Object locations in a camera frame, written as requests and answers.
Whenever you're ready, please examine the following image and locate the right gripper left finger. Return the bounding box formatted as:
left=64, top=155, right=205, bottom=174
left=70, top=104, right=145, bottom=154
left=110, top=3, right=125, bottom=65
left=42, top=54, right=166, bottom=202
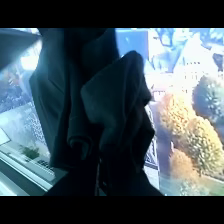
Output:
left=44, top=166, right=100, bottom=197

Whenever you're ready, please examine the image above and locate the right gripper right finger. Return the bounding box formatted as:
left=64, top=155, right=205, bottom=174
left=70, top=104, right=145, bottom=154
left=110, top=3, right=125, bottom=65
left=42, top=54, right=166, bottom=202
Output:
left=98, top=166, right=164, bottom=197

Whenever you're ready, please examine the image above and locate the black garment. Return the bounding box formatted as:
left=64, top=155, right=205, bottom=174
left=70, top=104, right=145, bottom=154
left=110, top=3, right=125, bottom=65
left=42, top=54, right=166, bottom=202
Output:
left=29, top=28, right=157, bottom=178

